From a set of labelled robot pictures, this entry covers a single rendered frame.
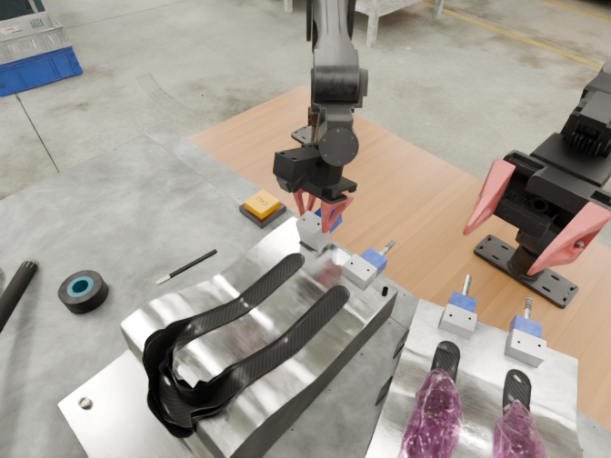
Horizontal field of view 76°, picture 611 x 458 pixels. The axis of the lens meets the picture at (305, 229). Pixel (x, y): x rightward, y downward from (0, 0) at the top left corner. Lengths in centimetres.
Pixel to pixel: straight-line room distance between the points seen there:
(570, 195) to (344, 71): 35
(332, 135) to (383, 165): 55
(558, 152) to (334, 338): 40
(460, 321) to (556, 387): 17
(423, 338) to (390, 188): 45
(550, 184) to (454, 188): 66
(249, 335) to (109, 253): 43
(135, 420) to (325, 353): 29
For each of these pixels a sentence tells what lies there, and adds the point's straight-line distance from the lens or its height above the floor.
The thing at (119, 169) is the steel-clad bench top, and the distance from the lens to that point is 117.
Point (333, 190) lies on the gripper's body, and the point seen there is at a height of 104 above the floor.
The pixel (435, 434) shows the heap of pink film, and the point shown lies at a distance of 59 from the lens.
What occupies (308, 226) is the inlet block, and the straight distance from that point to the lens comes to 70.
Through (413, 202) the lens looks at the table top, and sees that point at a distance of 100.
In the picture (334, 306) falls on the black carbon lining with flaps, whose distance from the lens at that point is 69.
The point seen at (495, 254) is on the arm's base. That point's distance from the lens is 94.
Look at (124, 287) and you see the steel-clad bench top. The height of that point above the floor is 80.
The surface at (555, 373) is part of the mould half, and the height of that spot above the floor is 86.
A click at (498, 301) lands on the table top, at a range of 88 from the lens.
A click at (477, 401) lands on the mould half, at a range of 68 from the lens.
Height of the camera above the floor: 147
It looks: 48 degrees down
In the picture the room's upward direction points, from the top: straight up
